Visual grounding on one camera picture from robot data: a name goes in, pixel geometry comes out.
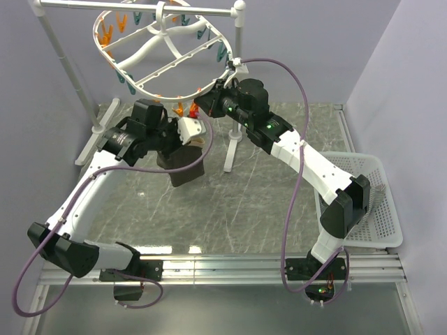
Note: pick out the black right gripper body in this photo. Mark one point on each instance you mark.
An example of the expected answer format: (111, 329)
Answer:
(221, 94)

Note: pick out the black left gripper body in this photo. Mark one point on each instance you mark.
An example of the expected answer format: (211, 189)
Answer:
(164, 139)

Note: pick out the orange clothes peg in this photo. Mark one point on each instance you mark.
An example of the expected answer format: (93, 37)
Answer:
(194, 110)
(179, 110)

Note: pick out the dark grey boxer underwear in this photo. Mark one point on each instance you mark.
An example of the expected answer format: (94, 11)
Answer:
(183, 156)

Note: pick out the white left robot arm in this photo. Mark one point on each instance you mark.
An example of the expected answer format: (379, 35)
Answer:
(62, 239)

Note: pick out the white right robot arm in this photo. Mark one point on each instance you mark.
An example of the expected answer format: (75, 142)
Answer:
(346, 196)

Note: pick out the white oval clip hanger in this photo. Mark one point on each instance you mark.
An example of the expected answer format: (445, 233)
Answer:
(171, 49)

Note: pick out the teal clothes peg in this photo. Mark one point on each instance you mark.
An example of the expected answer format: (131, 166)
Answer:
(120, 77)
(129, 83)

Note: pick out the white drying rack stand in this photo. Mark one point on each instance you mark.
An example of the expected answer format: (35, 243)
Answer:
(232, 29)

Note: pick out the striped grey cloth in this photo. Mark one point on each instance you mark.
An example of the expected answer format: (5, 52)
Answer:
(377, 194)

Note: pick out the white plastic laundry basket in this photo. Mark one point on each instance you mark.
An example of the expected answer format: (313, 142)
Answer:
(380, 227)

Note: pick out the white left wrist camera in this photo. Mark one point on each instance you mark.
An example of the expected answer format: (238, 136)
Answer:
(189, 128)

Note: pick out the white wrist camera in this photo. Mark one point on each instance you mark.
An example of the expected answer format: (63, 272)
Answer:
(189, 128)
(238, 71)

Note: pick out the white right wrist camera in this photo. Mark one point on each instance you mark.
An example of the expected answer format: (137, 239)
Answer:
(238, 71)

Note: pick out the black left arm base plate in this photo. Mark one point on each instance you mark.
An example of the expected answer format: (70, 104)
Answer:
(147, 269)

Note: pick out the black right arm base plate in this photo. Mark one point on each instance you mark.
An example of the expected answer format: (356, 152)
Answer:
(307, 270)

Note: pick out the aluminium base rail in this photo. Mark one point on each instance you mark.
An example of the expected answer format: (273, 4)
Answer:
(242, 269)

